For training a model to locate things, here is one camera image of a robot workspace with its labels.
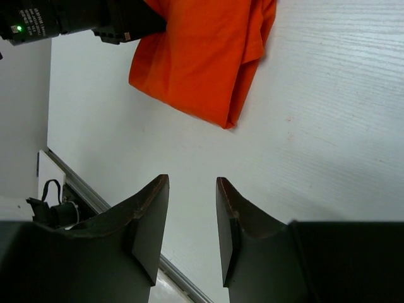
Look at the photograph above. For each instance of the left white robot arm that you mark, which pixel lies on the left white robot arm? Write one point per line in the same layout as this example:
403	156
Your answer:
26	21

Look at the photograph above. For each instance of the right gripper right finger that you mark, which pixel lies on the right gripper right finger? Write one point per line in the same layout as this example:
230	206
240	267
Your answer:
265	260

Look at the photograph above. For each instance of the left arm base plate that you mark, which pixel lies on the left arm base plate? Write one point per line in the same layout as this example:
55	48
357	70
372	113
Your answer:
71	209

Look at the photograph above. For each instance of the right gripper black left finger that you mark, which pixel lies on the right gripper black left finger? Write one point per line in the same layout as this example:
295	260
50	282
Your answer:
112	257

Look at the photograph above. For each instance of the orange t-shirt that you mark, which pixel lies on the orange t-shirt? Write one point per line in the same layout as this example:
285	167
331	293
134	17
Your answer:
205	61

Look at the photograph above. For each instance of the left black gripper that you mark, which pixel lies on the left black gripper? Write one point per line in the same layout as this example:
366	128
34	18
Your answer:
129	20

